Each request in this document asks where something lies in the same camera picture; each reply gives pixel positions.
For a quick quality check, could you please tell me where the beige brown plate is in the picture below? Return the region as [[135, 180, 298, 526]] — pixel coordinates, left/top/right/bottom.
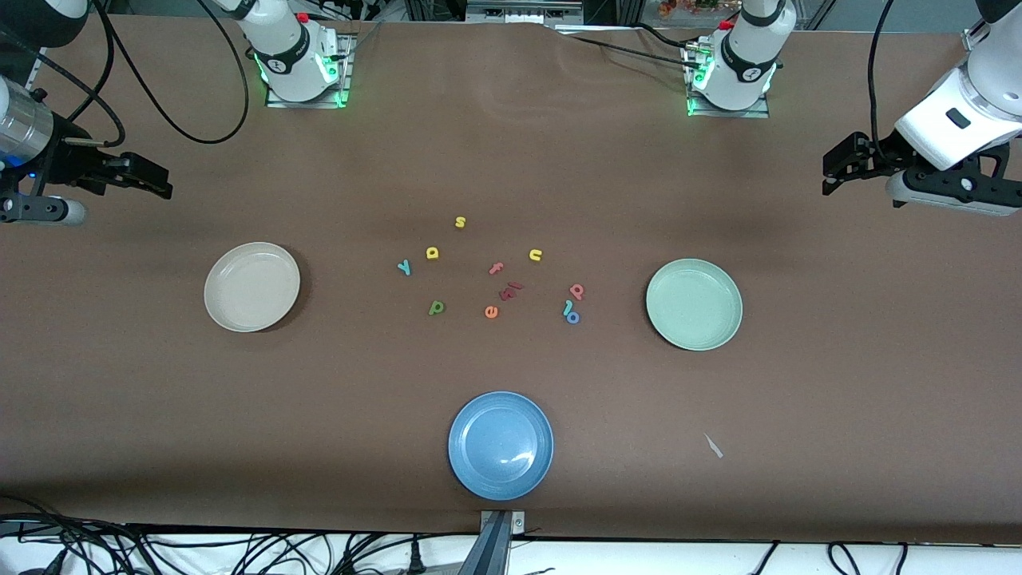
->
[[204, 242, 302, 333]]

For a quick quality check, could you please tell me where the light green plate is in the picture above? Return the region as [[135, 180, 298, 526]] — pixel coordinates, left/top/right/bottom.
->
[[645, 258, 744, 352]]

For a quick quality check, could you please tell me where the orange decoration object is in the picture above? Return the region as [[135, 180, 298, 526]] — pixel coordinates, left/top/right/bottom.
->
[[657, 0, 739, 18]]

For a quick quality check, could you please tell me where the brown table cover sheet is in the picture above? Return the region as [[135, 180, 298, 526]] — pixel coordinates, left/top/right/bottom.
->
[[0, 14, 1022, 545]]

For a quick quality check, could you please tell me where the grey power strip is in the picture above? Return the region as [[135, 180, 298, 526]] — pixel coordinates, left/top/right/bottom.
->
[[465, 0, 585, 24]]

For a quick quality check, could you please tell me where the blue plate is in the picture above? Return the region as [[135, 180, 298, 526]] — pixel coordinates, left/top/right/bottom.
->
[[447, 391, 555, 502]]

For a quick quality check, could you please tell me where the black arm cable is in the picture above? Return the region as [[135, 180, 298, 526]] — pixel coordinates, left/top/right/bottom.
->
[[0, 24, 127, 149], [92, 0, 251, 146], [867, 0, 899, 165]]

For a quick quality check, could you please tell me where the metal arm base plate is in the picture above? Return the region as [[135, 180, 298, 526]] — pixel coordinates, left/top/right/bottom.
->
[[683, 40, 772, 119], [265, 30, 355, 109]]

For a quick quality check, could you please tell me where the metal table edge bracket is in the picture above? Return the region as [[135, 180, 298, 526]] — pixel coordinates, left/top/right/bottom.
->
[[459, 510, 528, 575]]

